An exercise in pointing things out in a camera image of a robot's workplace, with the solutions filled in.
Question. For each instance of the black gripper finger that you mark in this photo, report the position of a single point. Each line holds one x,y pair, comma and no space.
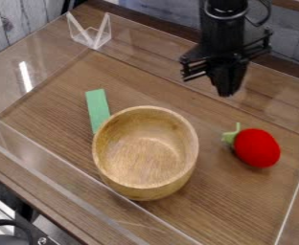
227,75

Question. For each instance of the black bracket with screw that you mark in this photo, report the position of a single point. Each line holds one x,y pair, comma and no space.
31,233

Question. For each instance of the clear acrylic tray enclosure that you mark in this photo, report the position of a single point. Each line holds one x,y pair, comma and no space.
232,205

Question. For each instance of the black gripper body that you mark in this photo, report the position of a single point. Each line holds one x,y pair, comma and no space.
196,60

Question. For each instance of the green flat block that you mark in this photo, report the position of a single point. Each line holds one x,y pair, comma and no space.
98,108

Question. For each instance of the wooden bowl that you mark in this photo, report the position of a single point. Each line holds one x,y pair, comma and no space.
145,150

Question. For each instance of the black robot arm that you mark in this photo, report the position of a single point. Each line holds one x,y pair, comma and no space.
232,41

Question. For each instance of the red felt fruit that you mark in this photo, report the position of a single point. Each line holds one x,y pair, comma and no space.
255,146

